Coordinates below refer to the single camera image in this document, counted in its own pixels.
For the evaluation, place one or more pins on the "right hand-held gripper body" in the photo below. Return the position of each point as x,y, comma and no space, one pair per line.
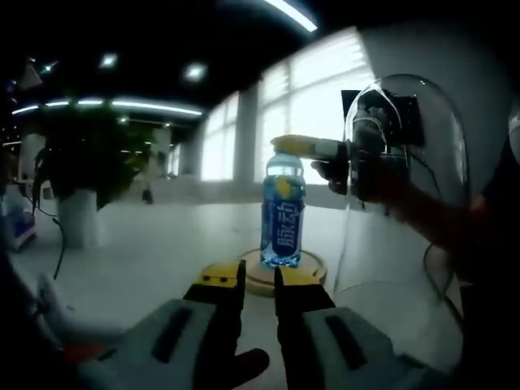
365,134

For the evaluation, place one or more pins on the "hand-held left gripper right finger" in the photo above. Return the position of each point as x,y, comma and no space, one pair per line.
321,349

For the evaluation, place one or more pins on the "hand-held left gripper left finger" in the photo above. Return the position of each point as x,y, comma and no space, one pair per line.
187,337

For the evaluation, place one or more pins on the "blue drink bottle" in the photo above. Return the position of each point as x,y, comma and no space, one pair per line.
282,219

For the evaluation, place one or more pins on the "clear glass dome cover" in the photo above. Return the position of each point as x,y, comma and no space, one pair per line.
443,162

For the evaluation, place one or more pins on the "person's right hand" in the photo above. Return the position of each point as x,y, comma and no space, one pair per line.
335,174

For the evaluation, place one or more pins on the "person's left hand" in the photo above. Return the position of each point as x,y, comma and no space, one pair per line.
235,365

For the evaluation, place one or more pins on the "black monitor on stand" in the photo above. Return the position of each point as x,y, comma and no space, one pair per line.
412,118

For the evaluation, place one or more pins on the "window with white blinds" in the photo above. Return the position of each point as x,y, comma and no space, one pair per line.
317,81

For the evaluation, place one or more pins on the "round wooden base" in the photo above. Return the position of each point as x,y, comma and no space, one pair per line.
313,270

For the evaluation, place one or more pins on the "long curved ceiling light strip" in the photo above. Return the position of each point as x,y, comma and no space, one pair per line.
292,14

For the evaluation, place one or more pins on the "white plant pot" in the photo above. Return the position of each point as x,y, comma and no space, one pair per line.
77,219

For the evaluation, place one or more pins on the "blue and white box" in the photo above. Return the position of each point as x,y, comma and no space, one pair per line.
18,227

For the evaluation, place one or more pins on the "green potted plant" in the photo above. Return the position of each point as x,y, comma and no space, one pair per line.
93,150

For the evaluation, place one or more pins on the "small round ceiling spotlight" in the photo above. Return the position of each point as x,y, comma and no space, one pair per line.
49,67

